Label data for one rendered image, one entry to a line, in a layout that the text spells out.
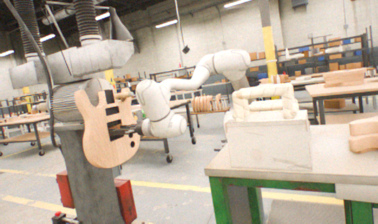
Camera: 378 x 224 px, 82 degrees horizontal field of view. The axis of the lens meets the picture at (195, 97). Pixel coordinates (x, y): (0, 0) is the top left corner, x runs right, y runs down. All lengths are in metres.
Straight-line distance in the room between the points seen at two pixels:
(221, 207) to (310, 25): 11.43
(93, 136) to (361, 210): 1.06
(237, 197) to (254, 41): 10.75
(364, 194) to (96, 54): 1.18
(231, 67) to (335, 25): 10.95
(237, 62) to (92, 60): 0.77
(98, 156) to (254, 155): 0.73
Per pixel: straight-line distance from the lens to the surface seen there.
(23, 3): 1.84
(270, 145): 0.80
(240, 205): 1.96
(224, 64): 1.30
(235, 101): 0.80
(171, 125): 0.96
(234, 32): 12.50
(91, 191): 1.62
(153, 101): 0.90
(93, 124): 1.16
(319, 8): 12.20
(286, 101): 0.77
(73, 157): 1.62
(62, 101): 1.54
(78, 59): 1.31
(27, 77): 1.75
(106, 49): 1.15
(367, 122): 0.99
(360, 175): 0.83
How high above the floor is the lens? 1.28
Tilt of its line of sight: 5 degrees down
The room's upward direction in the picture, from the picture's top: 9 degrees counter-clockwise
